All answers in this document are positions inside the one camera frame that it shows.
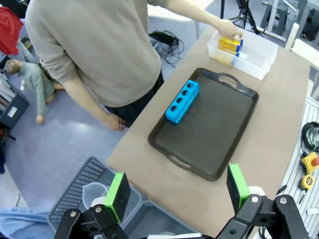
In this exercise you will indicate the blue four-hole tube rack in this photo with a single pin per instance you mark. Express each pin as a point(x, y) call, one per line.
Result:
point(189, 99)

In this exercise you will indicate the white slotted mounting table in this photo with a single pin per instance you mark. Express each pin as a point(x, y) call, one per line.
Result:
point(291, 161)

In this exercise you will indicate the white desk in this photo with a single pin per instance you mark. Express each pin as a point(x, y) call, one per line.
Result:
point(169, 13)

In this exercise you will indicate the short black marker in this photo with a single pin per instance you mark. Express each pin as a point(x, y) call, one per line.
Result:
point(281, 189)

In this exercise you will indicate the yellow tape measure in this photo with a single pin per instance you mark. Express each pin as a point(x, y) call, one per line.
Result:
point(307, 182)

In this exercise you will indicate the person's left forearm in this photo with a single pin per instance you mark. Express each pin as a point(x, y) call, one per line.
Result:
point(197, 15)

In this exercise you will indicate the person's right forearm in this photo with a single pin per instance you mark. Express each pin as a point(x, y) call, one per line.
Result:
point(84, 99)

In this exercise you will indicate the yellow tube with blue cap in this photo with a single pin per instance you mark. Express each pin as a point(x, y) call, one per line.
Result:
point(230, 41)
point(228, 47)

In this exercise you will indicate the gray plastic basket with label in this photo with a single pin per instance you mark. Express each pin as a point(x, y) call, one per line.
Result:
point(74, 186)

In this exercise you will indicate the black tripod stand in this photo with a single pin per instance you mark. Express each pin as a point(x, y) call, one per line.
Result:
point(245, 15)

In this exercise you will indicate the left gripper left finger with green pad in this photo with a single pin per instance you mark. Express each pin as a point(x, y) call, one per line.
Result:
point(117, 196)

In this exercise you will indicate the training manikin in green clothes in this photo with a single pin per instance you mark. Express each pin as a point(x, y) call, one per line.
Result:
point(35, 82)

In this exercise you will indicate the small white plastic part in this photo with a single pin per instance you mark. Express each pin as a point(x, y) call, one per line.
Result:
point(313, 211)

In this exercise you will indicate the clear plastic storage box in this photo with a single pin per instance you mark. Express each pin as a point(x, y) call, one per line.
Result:
point(259, 59)

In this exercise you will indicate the person's right hand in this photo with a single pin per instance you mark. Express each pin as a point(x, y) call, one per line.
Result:
point(113, 122)

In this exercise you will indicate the clear plastic measuring beaker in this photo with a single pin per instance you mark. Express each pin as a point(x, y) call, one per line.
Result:
point(98, 200)
point(92, 191)

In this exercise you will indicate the yellow emergency stop button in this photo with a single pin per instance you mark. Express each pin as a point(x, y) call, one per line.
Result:
point(309, 163)

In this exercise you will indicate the black plastic serving tray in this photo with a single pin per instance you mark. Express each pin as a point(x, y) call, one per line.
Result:
point(211, 124)

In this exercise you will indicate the person in beige sweater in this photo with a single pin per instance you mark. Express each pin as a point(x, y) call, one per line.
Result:
point(99, 49)

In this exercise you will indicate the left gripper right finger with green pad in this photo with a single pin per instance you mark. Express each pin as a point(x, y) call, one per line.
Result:
point(236, 189)

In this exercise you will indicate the red cloth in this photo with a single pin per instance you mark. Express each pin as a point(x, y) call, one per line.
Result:
point(8, 30)

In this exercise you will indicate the person's left hand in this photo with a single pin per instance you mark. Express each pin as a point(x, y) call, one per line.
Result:
point(228, 30)

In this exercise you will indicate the light blue cloth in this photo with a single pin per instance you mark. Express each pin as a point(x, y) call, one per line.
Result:
point(22, 224)

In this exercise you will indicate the gray desk frame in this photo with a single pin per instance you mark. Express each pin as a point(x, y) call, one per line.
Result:
point(276, 17)

